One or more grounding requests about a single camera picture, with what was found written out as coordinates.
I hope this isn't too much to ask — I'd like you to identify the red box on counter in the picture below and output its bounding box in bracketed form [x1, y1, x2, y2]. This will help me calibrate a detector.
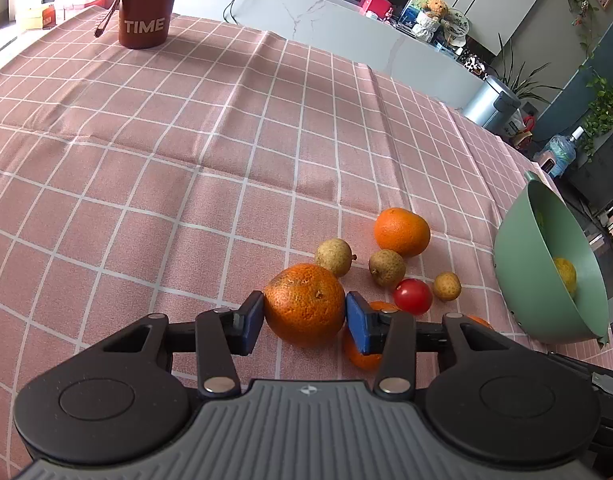
[360, 0, 392, 20]

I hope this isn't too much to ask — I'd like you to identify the pink checkered tablecloth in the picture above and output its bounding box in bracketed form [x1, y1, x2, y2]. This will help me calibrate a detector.
[0, 8, 613, 479]

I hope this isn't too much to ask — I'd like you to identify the small orange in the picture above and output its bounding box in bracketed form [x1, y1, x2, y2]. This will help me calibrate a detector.
[467, 315, 494, 330]

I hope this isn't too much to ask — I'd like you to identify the smooth round orange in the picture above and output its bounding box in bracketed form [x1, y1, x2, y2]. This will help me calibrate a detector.
[374, 208, 431, 258]

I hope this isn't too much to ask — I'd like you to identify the red cherry tomato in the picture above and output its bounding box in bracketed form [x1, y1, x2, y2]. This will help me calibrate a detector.
[393, 278, 433, 316]

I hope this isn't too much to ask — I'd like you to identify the blue water jug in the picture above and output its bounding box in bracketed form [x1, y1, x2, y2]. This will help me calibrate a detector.
[539, 127, 584, 178]

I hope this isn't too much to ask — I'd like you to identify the green plastic bowl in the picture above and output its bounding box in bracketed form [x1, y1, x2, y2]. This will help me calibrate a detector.
[493, 170, 609, 346]

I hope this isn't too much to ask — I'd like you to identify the silver trash bin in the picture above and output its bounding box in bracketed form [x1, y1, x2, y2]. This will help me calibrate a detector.
[463, 75, 521, 134]

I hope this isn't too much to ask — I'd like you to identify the yellow-green pear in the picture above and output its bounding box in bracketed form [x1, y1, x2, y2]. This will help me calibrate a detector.
[553, 257, 578, 297]

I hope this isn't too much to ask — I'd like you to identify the large mottled orange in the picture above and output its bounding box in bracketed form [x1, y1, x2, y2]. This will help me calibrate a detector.
[263, 263, 346, 348]

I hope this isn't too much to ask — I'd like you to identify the teddy bear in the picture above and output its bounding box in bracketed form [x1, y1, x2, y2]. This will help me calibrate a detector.
[412, 0, 449, 42]

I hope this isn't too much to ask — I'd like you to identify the small brown longan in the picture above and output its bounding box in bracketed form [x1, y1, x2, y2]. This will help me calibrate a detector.
[433, 272, 462, 302]

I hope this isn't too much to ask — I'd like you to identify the red TIME tumbler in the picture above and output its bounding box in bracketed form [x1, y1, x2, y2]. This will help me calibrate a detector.
[94, 0, 174, 50]

